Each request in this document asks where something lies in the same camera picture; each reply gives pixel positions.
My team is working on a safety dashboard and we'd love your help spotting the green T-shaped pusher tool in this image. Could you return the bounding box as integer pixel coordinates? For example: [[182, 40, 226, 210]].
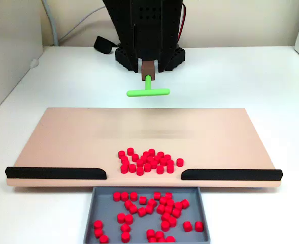
[[126, 60, 171, 98]]

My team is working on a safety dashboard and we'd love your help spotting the beige side panel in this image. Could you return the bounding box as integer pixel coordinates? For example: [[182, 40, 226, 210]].
[[0, 0, 44, 121]]

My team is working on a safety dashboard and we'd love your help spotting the pink flat board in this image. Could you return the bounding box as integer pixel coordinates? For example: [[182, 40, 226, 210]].
[[6, 107, 283, 189]]

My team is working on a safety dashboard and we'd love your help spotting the grey shallow tray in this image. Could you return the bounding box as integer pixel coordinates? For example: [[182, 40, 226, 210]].
[[83, 187, 211, 244]]

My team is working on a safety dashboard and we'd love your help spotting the red black servo cable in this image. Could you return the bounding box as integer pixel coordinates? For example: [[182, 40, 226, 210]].
[[177, 2, 187, 40]]

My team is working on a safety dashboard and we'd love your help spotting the white USB cable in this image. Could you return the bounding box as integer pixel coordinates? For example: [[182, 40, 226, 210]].
[[58, 5, 108, 44]]

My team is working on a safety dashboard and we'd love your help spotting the thick grey cable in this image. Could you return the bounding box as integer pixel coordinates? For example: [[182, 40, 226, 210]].
[[41, 0, 60, 47]]

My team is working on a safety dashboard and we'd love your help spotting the black foam rail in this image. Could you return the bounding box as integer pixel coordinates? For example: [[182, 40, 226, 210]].
[[181, 168, 283, 181], [5, 166, 107, 180]]

